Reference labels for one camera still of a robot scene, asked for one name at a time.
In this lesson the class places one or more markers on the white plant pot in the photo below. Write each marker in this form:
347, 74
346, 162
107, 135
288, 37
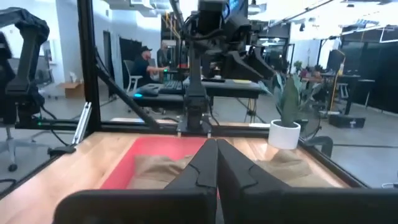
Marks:
283, 137

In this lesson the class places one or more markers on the red translucent plastic bin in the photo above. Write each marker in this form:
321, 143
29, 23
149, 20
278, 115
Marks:
155, 147

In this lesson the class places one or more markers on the black computer mouse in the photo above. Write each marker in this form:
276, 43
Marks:
148, 91

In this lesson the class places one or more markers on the cardboard box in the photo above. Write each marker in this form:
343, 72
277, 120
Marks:
73, 90

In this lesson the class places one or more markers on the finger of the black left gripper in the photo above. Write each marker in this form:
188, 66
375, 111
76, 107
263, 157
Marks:
262, 60
245, 70

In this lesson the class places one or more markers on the white chair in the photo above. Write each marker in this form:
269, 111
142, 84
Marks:
128, 67

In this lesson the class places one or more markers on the black desk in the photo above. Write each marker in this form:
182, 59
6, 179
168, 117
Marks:
230, 87

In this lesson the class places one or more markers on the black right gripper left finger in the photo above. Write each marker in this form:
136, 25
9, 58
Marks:
202, 174

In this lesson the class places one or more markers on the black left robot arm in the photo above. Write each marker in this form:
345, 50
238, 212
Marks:
196, 93

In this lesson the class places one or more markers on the person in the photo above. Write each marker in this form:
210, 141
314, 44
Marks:
141, 67
162, 56

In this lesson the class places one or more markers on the black keyboard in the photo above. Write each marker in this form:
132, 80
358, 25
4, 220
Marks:
171, 87

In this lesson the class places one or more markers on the yellow round disc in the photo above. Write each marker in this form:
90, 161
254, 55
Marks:
242, 81

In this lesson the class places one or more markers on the tan fabric hat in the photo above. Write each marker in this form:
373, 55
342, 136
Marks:
155, 171

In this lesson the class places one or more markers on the silver metal bracket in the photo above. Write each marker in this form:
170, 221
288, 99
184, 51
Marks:
82, 124

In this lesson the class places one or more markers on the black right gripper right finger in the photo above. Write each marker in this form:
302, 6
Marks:
236, 174

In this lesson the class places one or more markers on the green artificial plant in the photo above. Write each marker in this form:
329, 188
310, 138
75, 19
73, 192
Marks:
289, 99

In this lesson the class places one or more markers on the black case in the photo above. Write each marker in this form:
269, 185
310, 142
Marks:
346, 121

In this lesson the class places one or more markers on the grey office chair base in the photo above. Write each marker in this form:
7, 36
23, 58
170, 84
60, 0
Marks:
11, 146

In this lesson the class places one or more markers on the black stool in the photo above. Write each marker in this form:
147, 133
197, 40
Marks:
366, 81

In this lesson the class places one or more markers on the black cloth-covered equipment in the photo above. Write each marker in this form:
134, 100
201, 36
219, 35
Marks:
26, 62

